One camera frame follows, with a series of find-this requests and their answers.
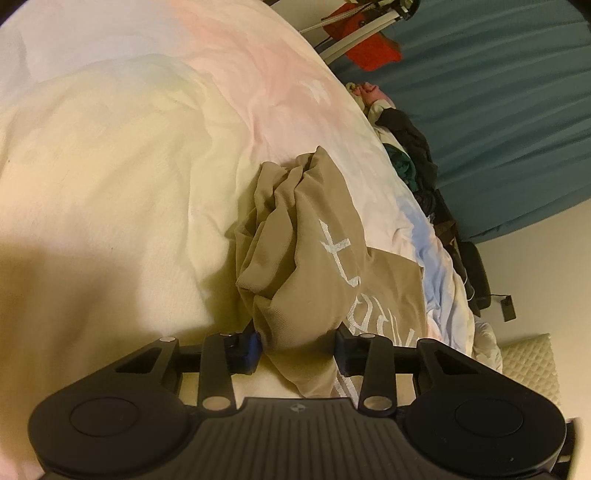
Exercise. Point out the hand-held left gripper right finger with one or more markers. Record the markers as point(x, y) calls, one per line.
point(346, 355)

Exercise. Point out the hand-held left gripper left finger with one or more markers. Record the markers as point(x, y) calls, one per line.
point(251, 355)

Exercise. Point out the khaki printed t-shirt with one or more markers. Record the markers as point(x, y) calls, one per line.
point(304, 277)

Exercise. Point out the pile of clothes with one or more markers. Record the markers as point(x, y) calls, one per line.
point(411, 152)

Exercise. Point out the cream quilted headboard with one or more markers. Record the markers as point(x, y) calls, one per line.
point(531, 369)

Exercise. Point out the pastel tie-dye blanket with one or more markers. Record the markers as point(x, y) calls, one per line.
point(115, 161)

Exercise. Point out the wide teal curtain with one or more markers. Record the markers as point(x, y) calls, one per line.
point(498, 115)

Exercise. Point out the red cloth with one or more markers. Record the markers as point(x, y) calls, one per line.
point(374, 50)

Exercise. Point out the black wall socket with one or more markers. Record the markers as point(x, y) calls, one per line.
point(508, 308)

